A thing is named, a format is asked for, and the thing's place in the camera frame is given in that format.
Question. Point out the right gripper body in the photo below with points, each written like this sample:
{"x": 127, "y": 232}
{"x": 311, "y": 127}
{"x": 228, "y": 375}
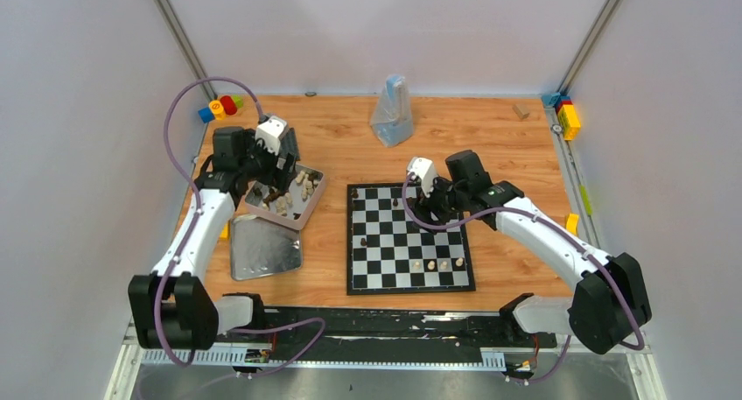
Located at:
{"x": 442, "y": 203}

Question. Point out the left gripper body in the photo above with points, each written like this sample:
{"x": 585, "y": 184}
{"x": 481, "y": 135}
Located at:
{"x": 282, "y": 169}

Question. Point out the black white chessboard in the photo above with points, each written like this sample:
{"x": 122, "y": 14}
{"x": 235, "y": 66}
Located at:
{"x": 386, "y": 253}

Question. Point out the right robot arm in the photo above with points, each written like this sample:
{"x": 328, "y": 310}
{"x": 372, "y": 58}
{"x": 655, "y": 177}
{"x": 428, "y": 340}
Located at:
{"x": 609, "y": 301}

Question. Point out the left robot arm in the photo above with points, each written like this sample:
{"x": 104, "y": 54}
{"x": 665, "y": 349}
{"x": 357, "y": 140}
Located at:
{"x": 170, "y": 306}

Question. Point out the dark grey lego baseplate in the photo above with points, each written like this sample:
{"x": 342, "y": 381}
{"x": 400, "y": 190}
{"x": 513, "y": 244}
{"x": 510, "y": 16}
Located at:
{"x": 289, "y": 145}

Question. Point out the pink metal tin box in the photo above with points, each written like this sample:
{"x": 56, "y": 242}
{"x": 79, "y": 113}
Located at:
{"x": 292, "y": 208}

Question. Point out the metal tin lid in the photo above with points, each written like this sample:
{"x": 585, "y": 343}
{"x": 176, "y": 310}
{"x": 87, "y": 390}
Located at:
{"x": 260, "y": 248}

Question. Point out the red round toy block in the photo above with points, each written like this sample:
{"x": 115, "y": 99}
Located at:
{"x": 228, "y": 104}

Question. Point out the yellow round toy block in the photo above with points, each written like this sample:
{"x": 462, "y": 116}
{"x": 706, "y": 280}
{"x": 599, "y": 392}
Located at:
{"x": 217, "y": 110}

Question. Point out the blue toy block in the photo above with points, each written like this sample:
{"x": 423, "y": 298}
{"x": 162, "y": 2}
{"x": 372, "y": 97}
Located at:
{"x": 206, "y": 115}

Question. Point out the plastic bag with blue item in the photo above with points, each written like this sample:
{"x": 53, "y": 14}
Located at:
{"x": 392, "y": 120}

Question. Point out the small wooden block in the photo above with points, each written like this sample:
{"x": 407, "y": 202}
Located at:
{"x": 522, "y": 111}

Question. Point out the yellow plastic piece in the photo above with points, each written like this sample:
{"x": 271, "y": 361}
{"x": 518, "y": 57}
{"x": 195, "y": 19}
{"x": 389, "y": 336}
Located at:
{"x": 571, "y": 223}

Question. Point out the yellow lego brick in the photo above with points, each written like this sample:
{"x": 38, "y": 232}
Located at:
{"x": 569, "y": 121}

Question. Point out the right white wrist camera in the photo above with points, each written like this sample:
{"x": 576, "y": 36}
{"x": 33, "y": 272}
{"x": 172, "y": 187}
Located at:
{"x": 422, "y": 171}

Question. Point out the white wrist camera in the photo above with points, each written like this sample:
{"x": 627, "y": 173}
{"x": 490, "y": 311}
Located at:
{"x": 270, "y": 133}
{"x": 422, "y": 171}

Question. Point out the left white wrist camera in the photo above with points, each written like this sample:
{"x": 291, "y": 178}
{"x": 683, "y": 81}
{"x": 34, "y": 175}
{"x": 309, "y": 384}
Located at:
{"x": 270, "y": 133}

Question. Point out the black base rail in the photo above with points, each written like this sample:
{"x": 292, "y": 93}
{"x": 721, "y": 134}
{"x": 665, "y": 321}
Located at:
{"x": 389, "y": 336}

